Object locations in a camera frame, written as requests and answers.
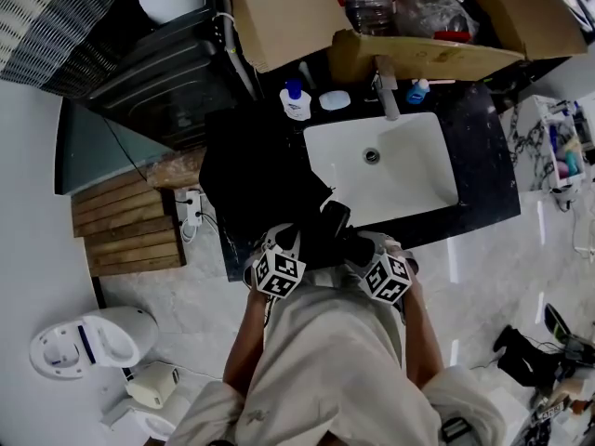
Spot black vanity table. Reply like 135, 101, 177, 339
222, 58, 522, 282

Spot wooden slat steps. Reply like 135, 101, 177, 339
70, 155, 208, 278

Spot clear plastic jug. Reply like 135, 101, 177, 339
324, 0, 396, 36

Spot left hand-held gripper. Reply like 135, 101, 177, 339
244, 223, 307, 299

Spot white pump bottle blue cap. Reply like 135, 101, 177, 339
278, 79, 312, 122

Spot person's beige clothing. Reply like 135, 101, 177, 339
166, 267, 508, 446

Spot person's left forearm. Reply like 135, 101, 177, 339
222, 290, 275, 392

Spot white toilet open lid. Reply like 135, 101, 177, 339
30, 306, 159, 380

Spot person's right forearm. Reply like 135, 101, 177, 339
402, 271, 445, 385

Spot grey hose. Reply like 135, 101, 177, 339
216, 0, 259, 99

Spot beige box appliance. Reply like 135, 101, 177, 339
124, 360, 180, 411

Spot large open cardboard box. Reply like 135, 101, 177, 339
226, 0, 589, 83

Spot white helmet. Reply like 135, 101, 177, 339
550, 184, 580, 213

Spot black cloth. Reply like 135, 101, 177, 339
198, 109, 334, 269

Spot dark grey washing machine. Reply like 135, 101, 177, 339
87, 9, 259, 152

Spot small blue bottle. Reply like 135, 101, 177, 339
405, 78, 431, 106

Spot woven two-tone basket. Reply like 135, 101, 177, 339
0, 0, 140, 99

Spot white power strip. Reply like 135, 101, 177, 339
183, 189, 205, 227

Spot marble pattern cabinet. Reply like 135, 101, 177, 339
499, 94, 591, 194

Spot white sink basin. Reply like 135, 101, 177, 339
303, 111, 460, 227

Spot white toilet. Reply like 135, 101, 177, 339
101, 392, 192, 445

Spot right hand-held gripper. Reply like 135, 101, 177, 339
343, 230, 419, 324

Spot chrome faucet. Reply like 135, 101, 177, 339
371, 72, 401, 122

